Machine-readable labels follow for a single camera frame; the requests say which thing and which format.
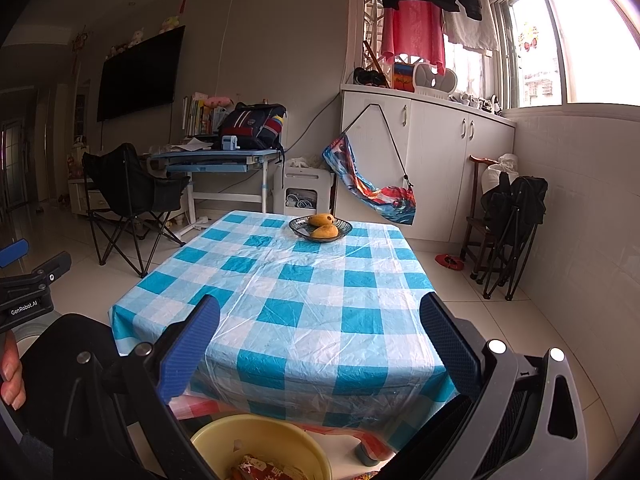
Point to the white grey padded seat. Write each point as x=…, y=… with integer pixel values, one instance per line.
x=435, y=80

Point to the gift bag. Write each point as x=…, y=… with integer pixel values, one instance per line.
x=75, y=160

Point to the red window decoration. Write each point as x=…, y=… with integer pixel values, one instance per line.
x=530, y=40

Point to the white plastic storage stool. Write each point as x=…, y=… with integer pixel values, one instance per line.
x=307, y=180

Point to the window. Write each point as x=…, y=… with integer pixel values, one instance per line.
x=575, y=35

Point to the pink red hanging garment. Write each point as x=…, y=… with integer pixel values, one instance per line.
x=412, y=30

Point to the black folded chair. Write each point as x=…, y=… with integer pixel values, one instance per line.
x=520, y=205

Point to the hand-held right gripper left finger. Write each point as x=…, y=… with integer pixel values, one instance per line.
x=190, y=355

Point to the white bag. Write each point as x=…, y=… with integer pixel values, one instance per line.
x=495, y=170

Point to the black shoes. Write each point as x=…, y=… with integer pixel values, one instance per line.
x=369, y=77

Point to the grey round object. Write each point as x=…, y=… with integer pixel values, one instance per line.
x=367, y=452

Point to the red floor object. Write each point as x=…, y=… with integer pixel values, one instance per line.
x=449, y=261

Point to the black wall television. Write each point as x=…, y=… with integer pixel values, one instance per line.
x=140, y=75

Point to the yellow mango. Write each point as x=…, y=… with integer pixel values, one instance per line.
x=325, y=231
x=321, y=219

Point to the white hanging garment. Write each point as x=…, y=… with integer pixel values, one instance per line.
x=467, y=30

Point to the dark glass bowl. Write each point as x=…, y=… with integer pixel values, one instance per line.
x=297, y=230

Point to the orange blue box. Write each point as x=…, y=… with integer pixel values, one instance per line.
x=402, y=77

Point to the dark wooden chair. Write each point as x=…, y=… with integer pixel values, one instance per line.
x=472, y=230

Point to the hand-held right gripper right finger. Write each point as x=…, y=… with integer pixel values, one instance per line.
x=450, y=340

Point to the blue white checked tablecloth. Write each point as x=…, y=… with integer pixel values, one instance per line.
x=300, y=300

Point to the pink plush toy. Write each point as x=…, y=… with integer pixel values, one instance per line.
x=220, y=101

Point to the red white wrapper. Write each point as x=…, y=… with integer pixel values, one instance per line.
x=257, y=467

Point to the white low television cabinet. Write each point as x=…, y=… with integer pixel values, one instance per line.
x=80, y=197

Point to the white plush toy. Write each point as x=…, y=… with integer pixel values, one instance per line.
x=136, y=36

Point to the white cloth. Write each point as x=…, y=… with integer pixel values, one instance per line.
x=302, y=162

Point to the yellow plush toy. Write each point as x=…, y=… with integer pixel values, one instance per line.
x=170, y=23

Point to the row of books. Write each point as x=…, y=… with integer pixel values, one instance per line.
x=197, y=115

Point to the small white shoes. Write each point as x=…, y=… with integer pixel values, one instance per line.
x=475, y=101

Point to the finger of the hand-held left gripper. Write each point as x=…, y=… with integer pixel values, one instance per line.
x=45, y=277
x=12, y=254

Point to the blue white pencil sharpener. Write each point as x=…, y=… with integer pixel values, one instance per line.
x=230, y=143

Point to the blue study desk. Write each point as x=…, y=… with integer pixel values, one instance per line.
x=210, y=160

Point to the black folding camping chair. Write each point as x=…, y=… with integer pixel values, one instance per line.
x=125, y=180

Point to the dark striped backpack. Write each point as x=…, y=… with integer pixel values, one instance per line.
x=250, y=127

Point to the colourful printed hanging bag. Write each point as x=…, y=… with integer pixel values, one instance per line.
x=390, y=200

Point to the papers on desk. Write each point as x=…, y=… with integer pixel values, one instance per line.
x=187, y=146

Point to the person's left hand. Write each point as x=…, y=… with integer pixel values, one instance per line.
x=10, y=375

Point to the yellow plastic bucket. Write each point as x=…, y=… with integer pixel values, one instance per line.
x=280, y=440

